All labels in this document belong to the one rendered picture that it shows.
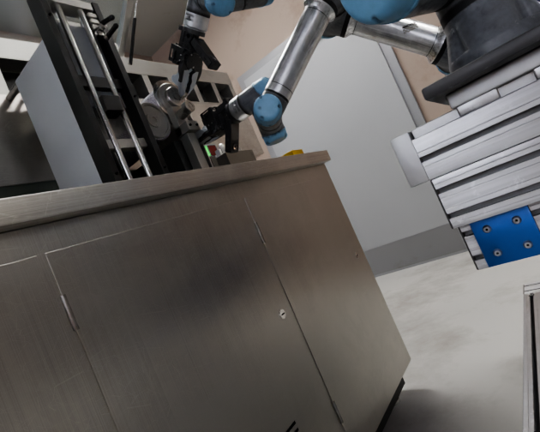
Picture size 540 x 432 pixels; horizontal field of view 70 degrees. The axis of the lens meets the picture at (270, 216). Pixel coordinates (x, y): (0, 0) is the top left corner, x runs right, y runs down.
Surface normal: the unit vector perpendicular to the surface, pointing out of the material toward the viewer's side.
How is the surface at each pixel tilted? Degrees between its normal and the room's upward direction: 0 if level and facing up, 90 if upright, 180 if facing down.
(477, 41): 73
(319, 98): 90
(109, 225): 90
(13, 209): 90
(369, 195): 90
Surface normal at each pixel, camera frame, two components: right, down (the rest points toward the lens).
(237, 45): -0.54, 0.20
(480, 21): -0.71, -0.05
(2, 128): 0.74, -0.35
